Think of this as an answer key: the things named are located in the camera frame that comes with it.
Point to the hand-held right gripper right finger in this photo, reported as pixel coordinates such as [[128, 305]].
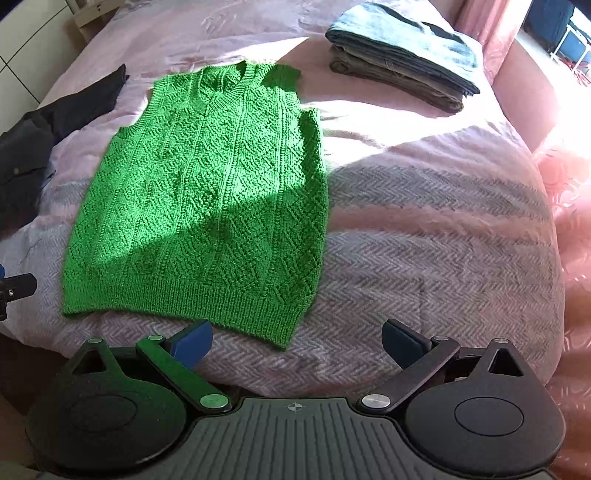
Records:
[[404, 344]]

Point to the black pants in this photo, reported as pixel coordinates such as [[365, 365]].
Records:
[[27, 157]]

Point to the folded blue jeans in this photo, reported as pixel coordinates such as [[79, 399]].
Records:
[[406, 37]]

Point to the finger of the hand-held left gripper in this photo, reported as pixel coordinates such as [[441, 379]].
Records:
[[18, 286]]

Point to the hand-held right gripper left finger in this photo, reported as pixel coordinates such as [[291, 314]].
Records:
[[191, 344]]

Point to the green knitted vest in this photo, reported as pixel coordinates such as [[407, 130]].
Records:
[[198, 207]]

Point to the white sliding door wardrobe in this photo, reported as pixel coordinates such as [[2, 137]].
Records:
[[18, 78]]

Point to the bed with pink blanket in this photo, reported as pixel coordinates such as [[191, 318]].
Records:
[[438, 240]]

